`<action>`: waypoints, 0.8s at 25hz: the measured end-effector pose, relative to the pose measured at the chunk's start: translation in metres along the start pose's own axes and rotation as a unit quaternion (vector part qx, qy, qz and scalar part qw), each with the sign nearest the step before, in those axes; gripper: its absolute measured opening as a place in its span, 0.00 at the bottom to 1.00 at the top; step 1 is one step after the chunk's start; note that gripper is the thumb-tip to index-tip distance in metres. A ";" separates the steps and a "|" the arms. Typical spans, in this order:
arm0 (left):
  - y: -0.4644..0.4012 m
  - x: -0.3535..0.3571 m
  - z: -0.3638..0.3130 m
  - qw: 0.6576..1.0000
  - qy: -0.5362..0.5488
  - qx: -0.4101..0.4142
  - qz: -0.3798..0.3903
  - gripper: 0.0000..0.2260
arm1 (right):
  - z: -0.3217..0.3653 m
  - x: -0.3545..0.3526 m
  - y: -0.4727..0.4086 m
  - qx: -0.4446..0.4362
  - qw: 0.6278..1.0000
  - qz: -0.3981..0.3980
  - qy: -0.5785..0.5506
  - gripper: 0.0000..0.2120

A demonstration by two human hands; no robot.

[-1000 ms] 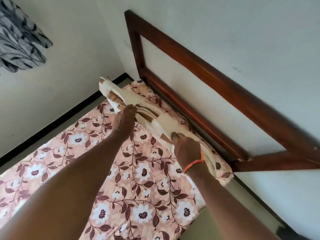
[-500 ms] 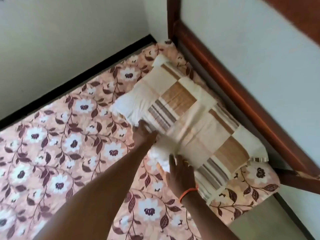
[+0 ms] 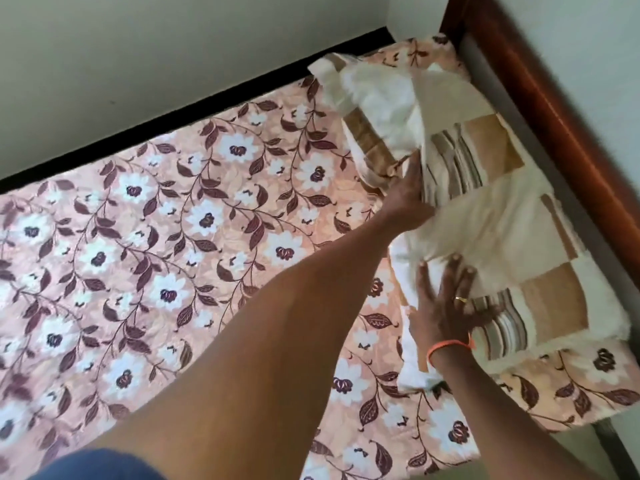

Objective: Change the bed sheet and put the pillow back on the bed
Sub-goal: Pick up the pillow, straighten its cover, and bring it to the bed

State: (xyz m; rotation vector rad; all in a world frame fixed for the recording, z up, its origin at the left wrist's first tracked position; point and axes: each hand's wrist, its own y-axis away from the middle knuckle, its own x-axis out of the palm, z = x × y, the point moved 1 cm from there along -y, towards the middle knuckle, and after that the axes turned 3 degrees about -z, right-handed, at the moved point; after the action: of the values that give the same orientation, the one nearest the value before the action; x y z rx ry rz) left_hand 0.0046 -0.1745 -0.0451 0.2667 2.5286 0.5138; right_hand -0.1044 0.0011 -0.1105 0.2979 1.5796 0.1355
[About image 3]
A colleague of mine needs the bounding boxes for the person's left hand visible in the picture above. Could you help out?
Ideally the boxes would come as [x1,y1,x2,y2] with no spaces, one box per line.
[379,149,436,233]

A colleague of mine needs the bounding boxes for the person's right hand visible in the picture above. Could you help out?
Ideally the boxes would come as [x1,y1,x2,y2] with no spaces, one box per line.
[409,253,495,367]

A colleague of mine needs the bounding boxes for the beige patchwork striped pillow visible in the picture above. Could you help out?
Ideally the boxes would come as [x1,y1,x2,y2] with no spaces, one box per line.
[307,52,633,393]

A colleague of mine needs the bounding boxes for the brown wooden bed headboard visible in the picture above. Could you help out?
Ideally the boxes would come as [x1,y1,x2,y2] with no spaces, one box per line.
[439,0,640,291]

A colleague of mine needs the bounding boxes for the peach floral sheet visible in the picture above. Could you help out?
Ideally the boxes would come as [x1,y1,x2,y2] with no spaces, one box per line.
[0,34,640,480]

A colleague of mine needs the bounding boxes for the person's right forearm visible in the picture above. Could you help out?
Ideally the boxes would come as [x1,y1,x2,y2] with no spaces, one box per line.
[429,347,601,480]

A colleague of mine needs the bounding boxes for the person's left forearm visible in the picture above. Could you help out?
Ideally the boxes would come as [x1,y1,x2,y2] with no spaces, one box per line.
[87,214,401,480]

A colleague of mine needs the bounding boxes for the person's dark trousers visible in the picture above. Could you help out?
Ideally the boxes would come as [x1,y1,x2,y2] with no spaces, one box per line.
[27,447,167,480]

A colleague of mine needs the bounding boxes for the orange wrist band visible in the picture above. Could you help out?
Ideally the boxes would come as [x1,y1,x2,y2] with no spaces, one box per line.
[425,333,477,369]

